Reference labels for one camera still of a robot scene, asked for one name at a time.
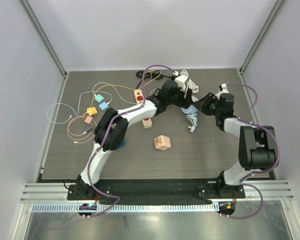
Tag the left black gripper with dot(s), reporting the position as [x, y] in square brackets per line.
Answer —
[184, 102]

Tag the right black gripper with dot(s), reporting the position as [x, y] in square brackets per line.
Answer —
[209, 101]

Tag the beige red power strip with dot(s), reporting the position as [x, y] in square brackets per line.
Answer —
[139, 97]

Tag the pink cube socket adapter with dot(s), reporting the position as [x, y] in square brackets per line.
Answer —
[162, 143]

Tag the blue cube socket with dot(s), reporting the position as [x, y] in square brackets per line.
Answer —
[123, 143]

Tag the light blue charger plug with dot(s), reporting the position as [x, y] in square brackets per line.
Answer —
[103, 106]

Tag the teal charger plug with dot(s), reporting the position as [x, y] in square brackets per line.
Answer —
[99, 98]

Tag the yellow charger plug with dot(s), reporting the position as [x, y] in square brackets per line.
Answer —
[91, 111]

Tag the pink charger plug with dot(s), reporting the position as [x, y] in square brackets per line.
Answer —
[89, 120]

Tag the light blue round socket base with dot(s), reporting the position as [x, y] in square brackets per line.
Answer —
[190, 110]

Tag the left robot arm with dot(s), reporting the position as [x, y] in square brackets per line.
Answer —
[111, 129]

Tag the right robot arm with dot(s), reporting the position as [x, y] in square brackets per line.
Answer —
[257, 150]

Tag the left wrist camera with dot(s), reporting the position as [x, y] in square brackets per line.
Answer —
[182, 82]

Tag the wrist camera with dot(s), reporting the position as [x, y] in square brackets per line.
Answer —
[182, 82]
[222, 89]

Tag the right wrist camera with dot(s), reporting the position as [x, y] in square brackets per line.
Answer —
[222, 89]

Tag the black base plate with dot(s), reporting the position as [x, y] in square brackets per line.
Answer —
[113, 194]

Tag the white slotted cable duct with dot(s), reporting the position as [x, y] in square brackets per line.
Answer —
[145, 207]

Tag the right aluminium frame post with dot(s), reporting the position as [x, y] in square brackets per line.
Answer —
[270, 19]

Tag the aluminium frame post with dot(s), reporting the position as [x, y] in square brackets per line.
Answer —
[43, 36]
[270, 19]

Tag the aluminium frame rail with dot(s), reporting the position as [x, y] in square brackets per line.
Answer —
[277, 190]

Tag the left aluminium frame post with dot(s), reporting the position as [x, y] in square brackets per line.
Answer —
[43, 36]

